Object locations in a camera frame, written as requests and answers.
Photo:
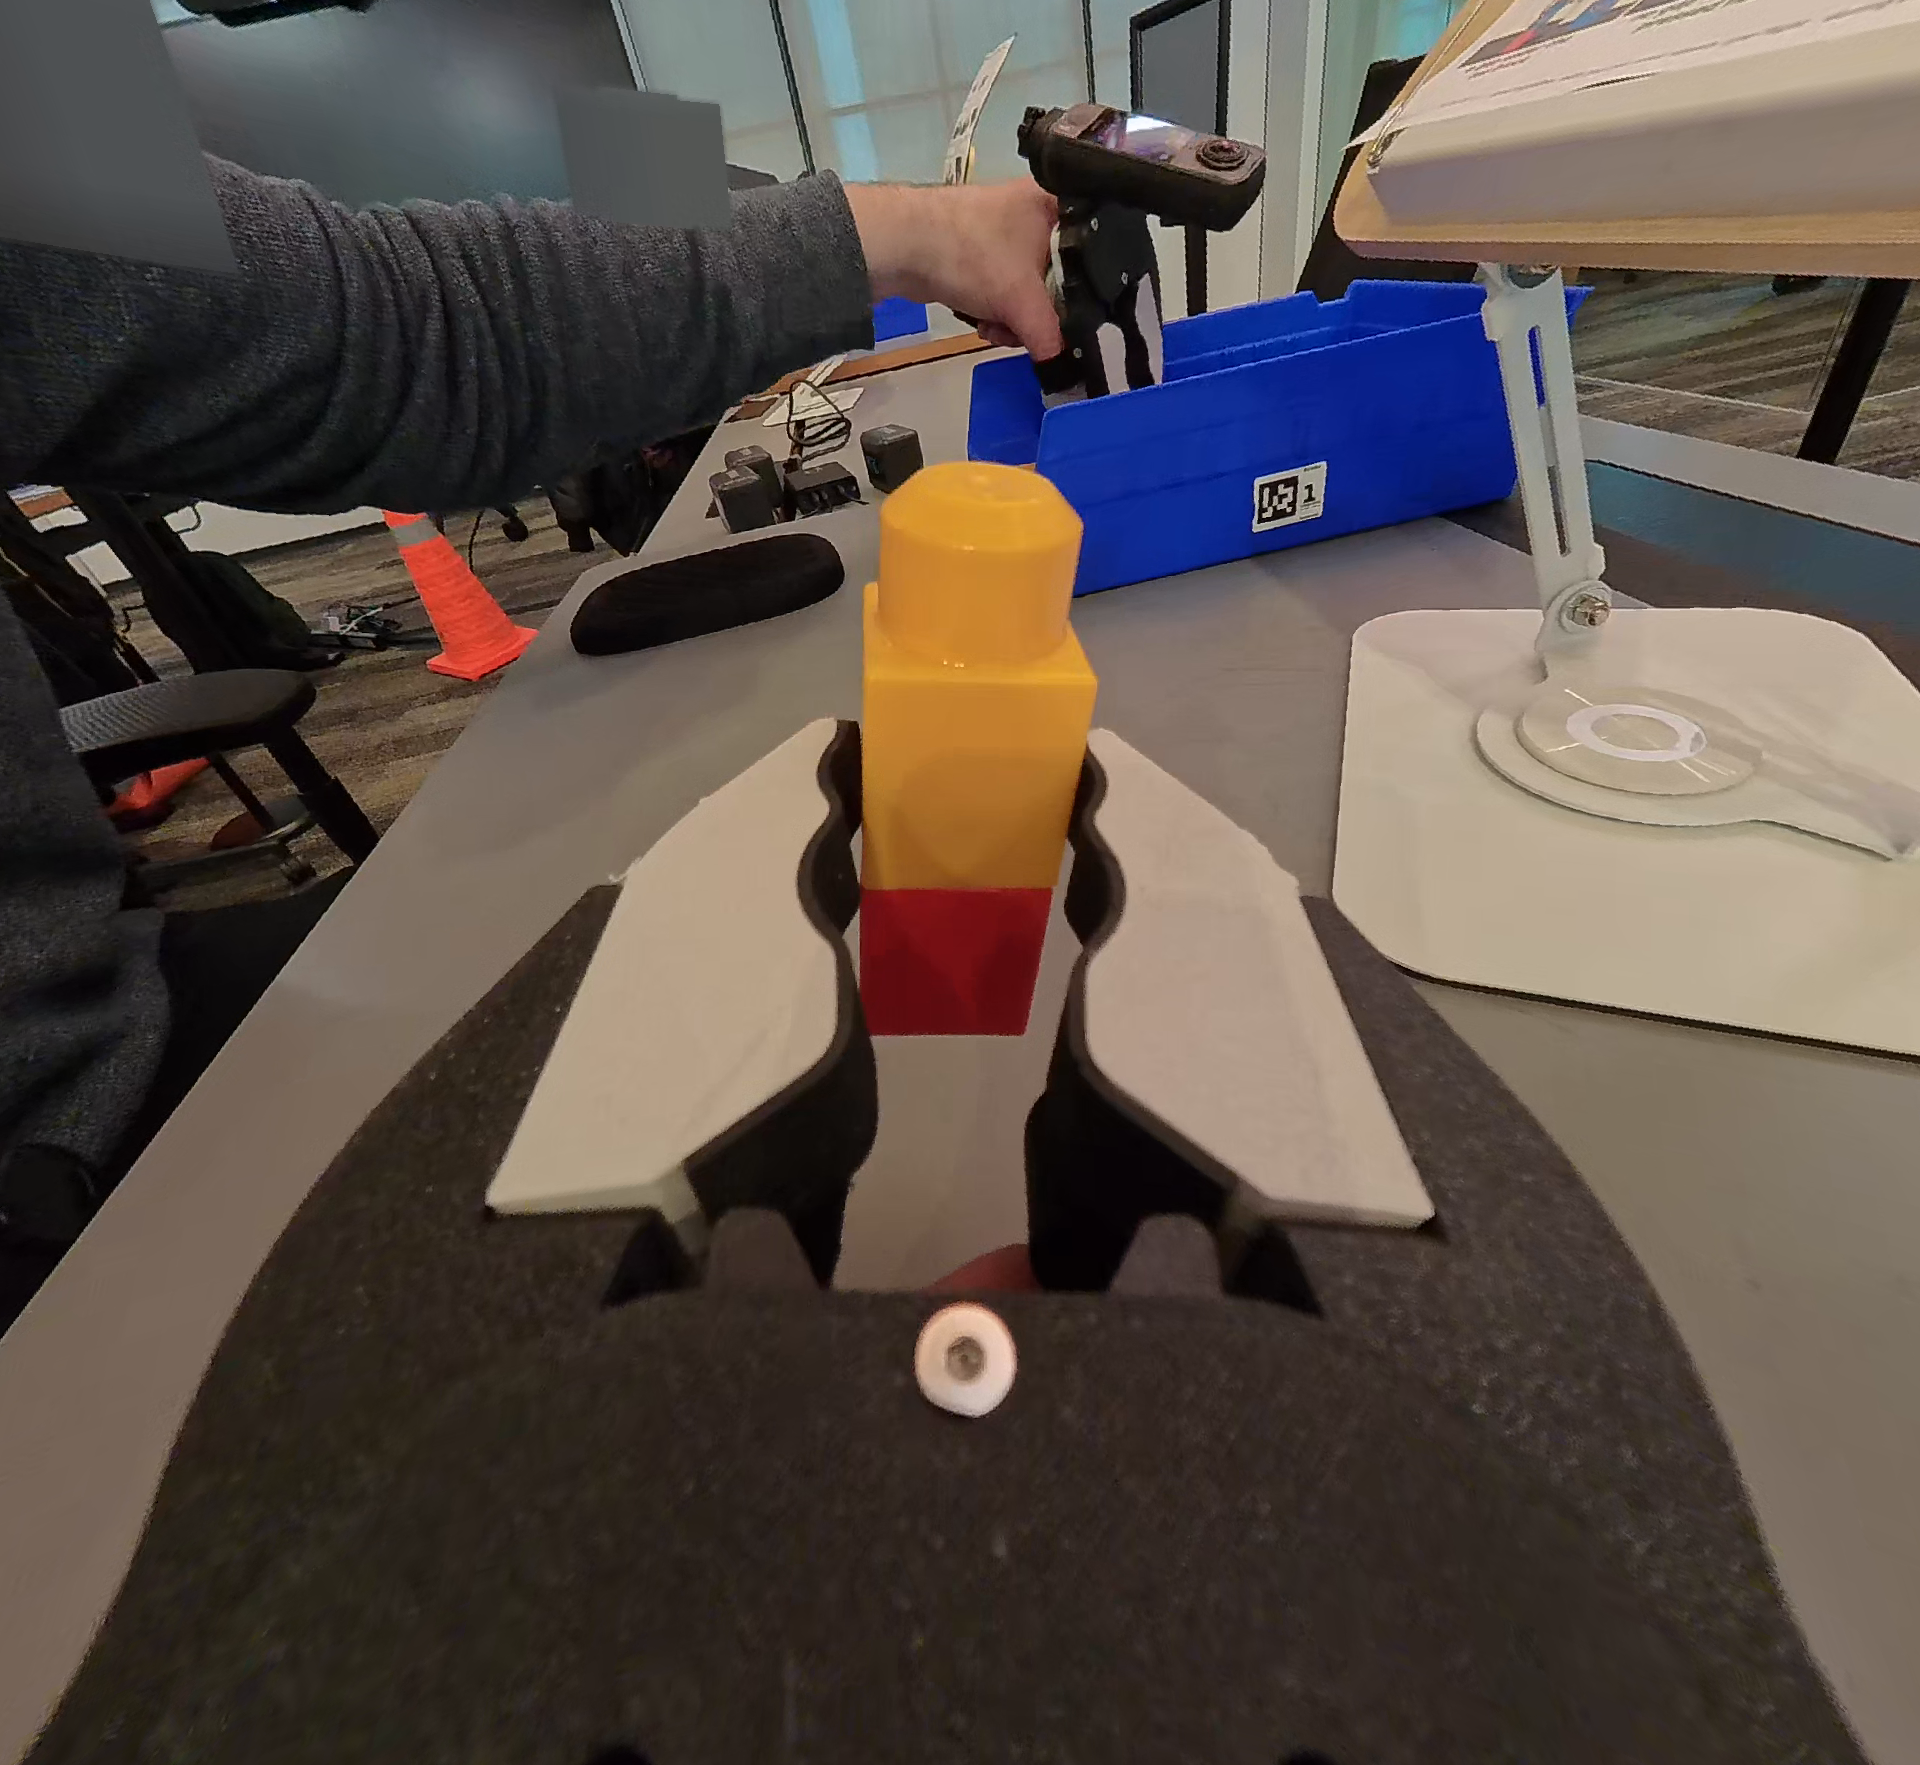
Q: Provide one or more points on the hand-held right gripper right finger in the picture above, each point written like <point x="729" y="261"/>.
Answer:
<point x="1237" y="1030"/>

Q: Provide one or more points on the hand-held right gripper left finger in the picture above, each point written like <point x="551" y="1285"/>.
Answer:
<point x="692" y="1030"/>

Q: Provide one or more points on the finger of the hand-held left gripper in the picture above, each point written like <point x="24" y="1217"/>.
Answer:
<point x="1134" y="338"/>

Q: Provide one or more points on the blue tagged plastic bin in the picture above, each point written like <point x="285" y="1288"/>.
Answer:
<point x="1199" y="521"/>

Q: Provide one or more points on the red building block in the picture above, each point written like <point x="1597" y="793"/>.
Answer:
<point x="951" y="965"/>

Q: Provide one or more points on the yellow building block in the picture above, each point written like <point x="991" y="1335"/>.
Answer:
<point x="976" y="743"/>

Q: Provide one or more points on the person's left forearm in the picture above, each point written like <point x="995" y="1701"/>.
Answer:
<point x="452" y="325"/>

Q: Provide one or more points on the grey desk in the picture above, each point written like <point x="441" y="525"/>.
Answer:
<point x="452" y="821"/>

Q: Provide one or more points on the dark screen on floor stand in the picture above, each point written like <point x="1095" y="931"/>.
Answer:
<point x="1178" y="54"/>

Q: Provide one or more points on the white standing sign card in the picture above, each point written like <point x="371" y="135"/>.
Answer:
<point x="984" y="107"/>

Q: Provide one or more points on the white base board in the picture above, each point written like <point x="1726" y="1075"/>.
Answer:
<point x="1439" y="896"/>

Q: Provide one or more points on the white printed card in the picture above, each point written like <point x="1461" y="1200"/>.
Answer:
<point x="808" y="413"/>

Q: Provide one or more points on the black mesh wrist rest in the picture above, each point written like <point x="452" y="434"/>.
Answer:
<point x="708" y="595"/>

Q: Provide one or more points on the orange traffic cone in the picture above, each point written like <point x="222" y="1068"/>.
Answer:
<point x="156" y="791"/>
<point x="464" y="624"/>

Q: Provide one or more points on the black backpack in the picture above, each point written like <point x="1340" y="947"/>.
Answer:
<point x="209" y="595"/>

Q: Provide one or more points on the black monitor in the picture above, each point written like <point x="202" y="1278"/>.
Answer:
<point x="452" y="70"/>

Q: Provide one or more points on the black slanted frame leg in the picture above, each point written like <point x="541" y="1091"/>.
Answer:
<point x="1849" y="372"/>

